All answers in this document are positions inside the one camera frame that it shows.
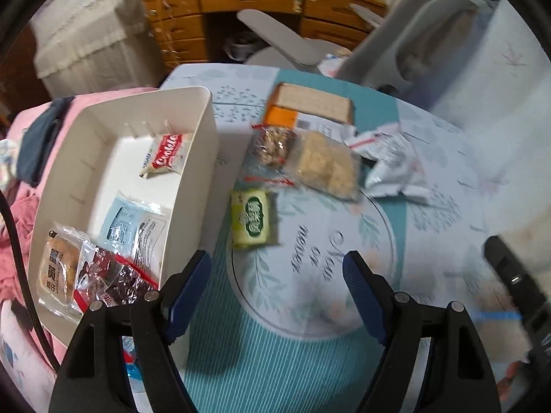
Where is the dark red snack packet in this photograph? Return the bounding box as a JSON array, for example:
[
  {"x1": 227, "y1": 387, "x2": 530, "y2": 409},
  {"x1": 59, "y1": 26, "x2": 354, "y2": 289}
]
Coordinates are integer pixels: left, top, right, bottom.
[{"x1": 74, "y1": 242, "x2": 158, "y2": 312}]

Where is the orange egg yolk pastry pack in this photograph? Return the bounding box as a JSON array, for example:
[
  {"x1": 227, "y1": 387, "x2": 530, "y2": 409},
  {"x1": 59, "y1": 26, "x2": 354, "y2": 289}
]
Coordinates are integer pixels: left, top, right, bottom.
[{"x1": 37, "y1": 223, "x2": 95, "y2": 322}]

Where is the light blue snack packet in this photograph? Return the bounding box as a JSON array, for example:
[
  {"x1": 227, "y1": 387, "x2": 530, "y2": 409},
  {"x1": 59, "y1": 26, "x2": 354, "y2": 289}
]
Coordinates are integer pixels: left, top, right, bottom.
[{"x1": 98, "y1": 191, "x2": 171, "y2": 274}]

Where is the white red packet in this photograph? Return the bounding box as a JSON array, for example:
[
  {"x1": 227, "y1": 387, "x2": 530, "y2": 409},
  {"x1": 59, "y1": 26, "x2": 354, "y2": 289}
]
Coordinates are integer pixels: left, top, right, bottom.
[{"x1": 345, "y1": 123, "x2": 430, "y2": 203}]

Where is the green snack packet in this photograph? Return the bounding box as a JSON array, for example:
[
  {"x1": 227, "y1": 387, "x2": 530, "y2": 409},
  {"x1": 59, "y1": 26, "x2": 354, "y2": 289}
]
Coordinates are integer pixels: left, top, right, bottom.
[{"x1": 230, "y1": 188, "x2": 277, "y2": 249}]

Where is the red Cookies packet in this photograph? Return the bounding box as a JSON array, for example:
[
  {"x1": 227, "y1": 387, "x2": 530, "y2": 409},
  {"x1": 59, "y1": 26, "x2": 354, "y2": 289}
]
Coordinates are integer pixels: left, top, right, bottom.
[{"x1": 139, "y1": 133, "x2": 193, "y2": 178}]

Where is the white plastic storage bin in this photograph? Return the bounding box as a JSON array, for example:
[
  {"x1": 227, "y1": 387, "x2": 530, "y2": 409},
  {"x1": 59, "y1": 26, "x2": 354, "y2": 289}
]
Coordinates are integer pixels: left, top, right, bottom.
[{"x1": 29, "y1": 86, "x2": 219, "y2": 344}]

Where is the rice puff pack clear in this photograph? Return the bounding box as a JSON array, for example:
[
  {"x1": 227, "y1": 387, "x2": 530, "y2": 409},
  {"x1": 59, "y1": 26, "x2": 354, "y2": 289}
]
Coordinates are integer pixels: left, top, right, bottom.
[{"x1": 284, "y1": 131, "x2": 362, "y2": 200}]

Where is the nut candy clear wrapper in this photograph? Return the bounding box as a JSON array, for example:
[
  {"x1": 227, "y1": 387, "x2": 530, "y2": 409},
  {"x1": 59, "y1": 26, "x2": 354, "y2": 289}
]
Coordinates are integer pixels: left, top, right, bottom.
[{"x1": 252, "y1": 124, "x2": 297, "y2": 169}]

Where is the brown wafer cracker pack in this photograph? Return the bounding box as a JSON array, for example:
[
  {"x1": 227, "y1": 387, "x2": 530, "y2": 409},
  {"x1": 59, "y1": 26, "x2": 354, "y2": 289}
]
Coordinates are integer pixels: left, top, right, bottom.
[{"x1": 261, "y1": 82, "x2": 354, "y2": 128}]

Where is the teal patterned table mat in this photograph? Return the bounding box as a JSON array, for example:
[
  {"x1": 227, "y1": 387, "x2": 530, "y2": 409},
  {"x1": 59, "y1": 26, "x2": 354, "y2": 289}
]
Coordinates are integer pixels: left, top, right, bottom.
[{"x1": 182, "y1": 68, "x2": 408, "y2": 413}]

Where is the dark blue folded cloth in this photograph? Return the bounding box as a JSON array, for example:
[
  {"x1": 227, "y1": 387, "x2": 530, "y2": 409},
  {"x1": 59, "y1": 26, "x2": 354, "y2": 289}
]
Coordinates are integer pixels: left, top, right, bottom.
[{"x1": 16, "y1": 96, "x2": 75, "y2": 188}]

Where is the grey office chair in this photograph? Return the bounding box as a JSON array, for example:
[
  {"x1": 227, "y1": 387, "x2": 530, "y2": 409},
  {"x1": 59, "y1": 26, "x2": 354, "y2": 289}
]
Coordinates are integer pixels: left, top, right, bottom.
[{"x1": 247, "y1": 0, "x2": 499, "y2": 97}]

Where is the lace covered piano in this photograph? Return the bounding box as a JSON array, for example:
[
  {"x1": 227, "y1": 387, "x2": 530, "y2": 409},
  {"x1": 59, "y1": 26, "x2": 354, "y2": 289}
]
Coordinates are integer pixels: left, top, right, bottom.
[{"x1": 30, "y1": 0, "x2": 165, "y2": 98}]

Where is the wooden desk with drawers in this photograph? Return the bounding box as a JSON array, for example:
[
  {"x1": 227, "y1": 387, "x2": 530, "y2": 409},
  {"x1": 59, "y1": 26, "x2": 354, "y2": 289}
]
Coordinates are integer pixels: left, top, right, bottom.
[{"x1": 143, "y1": 0, "x2": 388, "y2": 69}]

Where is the black cable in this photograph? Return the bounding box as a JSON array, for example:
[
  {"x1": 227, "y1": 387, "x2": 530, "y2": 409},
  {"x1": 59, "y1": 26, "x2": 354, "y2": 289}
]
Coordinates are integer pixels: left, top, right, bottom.
[{"x1": 0, "y1": 190, "x2": 62, "y2": 373}]

